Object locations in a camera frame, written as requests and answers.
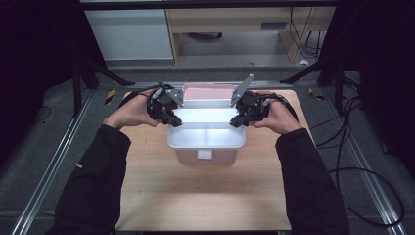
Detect white cabinet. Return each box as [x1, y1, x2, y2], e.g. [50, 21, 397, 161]
[84, 8, 174, 62]

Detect black floor cable loop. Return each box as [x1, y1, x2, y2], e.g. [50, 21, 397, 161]
[328, 166, 406, 229]

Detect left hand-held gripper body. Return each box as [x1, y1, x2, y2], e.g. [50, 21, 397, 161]
[146, 84, 185, 121]

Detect black cables under desk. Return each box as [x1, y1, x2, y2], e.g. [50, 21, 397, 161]
[288, 7, 328, 61]

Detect black metal stand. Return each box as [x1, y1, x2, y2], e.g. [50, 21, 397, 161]
[279, 54, 347, 116]
[70, 58, 137, 118]

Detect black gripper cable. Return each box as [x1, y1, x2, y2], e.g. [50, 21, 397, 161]
[248, 92, 300, 123]
[117, 83, 165, 110]

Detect yellow black floor tape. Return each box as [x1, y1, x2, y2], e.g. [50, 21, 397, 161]
[307, 86, 326, 101]
[104, 88, 117, 106]

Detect black floor cables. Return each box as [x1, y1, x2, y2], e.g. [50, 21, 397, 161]
[308, 73, 365, 184]

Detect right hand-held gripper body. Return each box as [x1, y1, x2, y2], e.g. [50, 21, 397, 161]
[229, 73, 272, 123]

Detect white divided tray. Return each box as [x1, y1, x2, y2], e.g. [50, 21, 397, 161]
[166, 99, 247, 151]

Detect person's right hand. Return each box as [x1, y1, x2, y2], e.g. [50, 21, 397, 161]
[249, 90, 303, 136]

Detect person's left hand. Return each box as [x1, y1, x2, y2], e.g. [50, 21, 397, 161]
[103, 88, 162, 131]

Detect wooden desk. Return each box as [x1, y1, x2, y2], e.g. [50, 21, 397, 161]
[164, 6, 337, 65]

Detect metal floor rail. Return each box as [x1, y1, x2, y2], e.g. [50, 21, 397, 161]
[320, 87, 409, 235]
[9, 87, 96, 235]

